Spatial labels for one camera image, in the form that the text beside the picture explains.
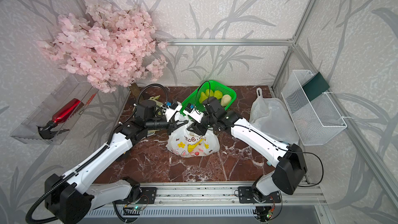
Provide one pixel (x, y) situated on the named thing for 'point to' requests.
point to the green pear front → (208, 91)
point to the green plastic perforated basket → (194, 98)
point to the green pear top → (217, 94)
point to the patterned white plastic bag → (184, 143)
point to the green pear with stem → (203, 97)
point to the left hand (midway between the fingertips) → (186, 122)
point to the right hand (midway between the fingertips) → (190, 123)
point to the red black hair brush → (45, 130)
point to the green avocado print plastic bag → (155, 98)
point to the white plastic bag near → (273, 116)
